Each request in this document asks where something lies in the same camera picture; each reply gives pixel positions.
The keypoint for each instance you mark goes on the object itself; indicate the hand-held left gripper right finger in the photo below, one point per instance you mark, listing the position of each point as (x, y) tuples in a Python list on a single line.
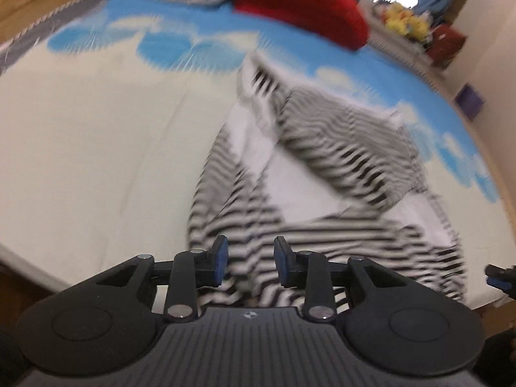
[(282, 262)]

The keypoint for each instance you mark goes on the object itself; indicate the blue and cream bed sheet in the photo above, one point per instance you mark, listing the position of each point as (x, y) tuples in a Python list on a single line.
[(100, 149)]

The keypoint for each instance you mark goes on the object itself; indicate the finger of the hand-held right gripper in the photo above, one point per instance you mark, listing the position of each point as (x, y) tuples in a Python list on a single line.
[(502, 278)]

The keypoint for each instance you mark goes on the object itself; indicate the folded red blanket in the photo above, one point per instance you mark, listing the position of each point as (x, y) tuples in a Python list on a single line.
[(298, 4)]

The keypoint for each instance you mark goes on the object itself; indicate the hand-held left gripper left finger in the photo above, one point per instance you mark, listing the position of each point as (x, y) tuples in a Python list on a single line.
[(219, 260)]

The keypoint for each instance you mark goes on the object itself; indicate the striped shirt with white vest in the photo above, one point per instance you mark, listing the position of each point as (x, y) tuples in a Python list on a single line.
[(322, 149)]

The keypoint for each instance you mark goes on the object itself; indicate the white windowsill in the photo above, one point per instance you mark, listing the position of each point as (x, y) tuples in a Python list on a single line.
[(403, 50)]

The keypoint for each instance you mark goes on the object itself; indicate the purple box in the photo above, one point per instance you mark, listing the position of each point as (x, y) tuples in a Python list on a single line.
[(469, 101)]

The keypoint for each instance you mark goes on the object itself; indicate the yellow plush toy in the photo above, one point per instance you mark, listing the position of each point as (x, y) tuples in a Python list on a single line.
[(395, 18), (418, 27)]

